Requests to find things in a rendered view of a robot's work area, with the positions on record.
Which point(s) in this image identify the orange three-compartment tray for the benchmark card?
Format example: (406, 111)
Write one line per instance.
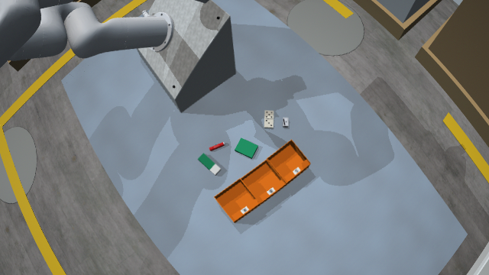
(265, 180)

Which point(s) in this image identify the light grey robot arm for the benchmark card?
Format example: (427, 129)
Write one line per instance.
(28, 32)

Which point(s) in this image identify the white domino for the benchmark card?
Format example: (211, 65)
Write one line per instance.
(269, 119)

